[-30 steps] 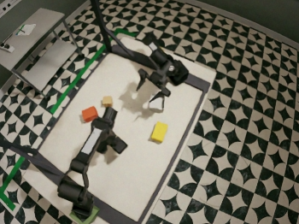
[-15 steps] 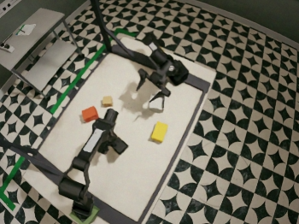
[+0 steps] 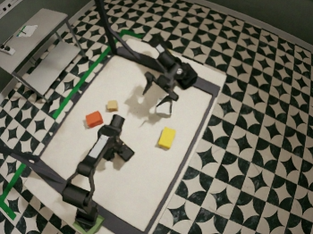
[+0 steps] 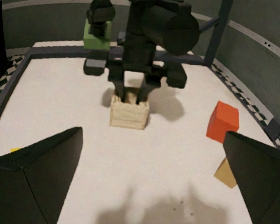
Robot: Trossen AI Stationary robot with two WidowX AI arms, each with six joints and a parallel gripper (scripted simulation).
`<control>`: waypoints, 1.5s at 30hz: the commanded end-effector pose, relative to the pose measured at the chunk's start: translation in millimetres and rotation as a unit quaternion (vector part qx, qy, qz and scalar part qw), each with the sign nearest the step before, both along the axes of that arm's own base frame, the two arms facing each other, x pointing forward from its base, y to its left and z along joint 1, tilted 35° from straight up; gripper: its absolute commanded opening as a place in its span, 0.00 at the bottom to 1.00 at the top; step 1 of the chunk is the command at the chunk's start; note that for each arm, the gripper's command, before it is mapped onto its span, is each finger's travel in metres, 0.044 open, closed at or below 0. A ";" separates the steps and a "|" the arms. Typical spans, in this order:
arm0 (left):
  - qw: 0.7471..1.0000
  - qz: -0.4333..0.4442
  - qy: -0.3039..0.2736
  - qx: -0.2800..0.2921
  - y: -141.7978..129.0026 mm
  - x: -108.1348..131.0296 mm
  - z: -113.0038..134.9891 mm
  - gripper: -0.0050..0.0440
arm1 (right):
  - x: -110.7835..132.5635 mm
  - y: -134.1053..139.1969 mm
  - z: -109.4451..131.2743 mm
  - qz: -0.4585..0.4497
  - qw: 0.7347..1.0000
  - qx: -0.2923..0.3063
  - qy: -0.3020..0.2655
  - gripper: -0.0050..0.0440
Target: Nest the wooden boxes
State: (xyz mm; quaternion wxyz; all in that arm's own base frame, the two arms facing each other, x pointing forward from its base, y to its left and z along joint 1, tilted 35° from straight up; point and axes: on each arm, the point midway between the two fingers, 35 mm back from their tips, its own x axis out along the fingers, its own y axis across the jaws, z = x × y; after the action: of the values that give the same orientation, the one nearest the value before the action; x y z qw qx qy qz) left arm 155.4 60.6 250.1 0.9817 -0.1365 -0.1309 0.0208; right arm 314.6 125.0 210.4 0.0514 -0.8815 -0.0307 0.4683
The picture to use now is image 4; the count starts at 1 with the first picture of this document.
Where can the red cube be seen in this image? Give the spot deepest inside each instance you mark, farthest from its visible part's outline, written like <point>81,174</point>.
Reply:
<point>223,118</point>

